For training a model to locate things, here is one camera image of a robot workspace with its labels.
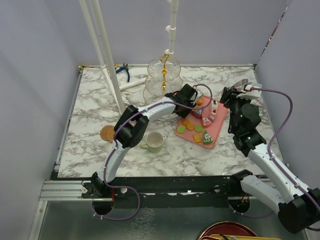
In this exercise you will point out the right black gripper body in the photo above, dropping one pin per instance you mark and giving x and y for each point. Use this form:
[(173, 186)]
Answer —
[(234, 103)]

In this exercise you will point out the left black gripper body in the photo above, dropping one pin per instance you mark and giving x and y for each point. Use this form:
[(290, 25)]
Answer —
[(184, 112)]

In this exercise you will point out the pink-handled metal tongs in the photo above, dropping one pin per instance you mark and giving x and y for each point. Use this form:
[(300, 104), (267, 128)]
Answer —
[(240, 85)]

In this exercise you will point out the three-tier glass dessert stand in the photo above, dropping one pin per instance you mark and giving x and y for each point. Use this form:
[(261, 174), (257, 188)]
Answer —
[(163, 78)]

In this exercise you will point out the pink serving tray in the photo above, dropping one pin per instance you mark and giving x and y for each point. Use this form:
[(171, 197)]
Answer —
[(214, 129)]

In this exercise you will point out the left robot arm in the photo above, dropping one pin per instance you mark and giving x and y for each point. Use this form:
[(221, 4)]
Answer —
[(131, 127)]

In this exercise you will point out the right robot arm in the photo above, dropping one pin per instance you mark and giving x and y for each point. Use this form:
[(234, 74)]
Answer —
[(296, 205)]

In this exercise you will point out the toy orange egg tart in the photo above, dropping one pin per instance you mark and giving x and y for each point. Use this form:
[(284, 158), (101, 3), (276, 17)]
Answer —
[(199, 101)]

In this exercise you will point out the toy purple cake slice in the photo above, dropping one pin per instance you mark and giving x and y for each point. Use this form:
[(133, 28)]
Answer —
[(197, 113)]

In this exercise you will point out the toy brown chip cookie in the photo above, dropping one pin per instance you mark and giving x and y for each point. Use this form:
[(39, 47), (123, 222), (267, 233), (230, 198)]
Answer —
[(185, 122)]

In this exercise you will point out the toy orange round cookie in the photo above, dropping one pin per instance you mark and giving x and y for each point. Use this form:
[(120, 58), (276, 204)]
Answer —
[(190, 126)]

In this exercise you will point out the toy green macaron lower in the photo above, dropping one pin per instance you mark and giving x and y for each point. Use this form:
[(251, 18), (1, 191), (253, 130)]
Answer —
[(181, 129)]

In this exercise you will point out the toy green macaron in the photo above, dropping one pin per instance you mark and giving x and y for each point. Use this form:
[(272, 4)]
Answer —
[(198, 128), (181, 129)]

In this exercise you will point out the toy green macaron upper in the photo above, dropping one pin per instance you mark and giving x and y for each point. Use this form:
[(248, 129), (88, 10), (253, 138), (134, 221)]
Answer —
[(198, 128)]

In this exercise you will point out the toy yellow cracker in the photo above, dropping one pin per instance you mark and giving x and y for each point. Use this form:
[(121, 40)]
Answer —
[(197, 138)]

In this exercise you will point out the toy green cake slice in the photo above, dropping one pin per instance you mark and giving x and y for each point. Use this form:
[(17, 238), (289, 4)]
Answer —
[(207, 138)]

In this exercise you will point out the green mug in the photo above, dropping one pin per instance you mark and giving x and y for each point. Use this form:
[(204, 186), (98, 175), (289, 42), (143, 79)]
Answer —
[(154, 142)]

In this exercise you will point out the cork coaster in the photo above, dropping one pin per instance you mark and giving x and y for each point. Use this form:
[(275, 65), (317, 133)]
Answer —
[(107, 133)]

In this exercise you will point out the red round tray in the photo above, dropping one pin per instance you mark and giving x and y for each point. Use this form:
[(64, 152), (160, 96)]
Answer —
[(229, 228)]

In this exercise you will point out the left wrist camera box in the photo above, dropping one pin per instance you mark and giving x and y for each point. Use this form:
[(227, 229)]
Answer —
[(198, 94)]

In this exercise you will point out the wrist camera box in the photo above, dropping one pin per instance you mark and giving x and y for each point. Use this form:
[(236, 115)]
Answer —
[(249, 91), (198, 94)]

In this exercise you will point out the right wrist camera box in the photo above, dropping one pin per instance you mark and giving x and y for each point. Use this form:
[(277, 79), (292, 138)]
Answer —
[(249, 91)]

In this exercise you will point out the aluminium rail base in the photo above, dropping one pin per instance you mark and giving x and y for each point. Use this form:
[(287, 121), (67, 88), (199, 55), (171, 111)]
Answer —
[(81, 189)]

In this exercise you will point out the yellow-handled tool at wall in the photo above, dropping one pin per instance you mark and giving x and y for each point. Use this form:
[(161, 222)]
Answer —
[(88, 67)]

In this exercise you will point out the white pvc pipe frame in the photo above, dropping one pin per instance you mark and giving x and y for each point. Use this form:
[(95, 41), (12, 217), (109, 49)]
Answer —
[(126, 28)]

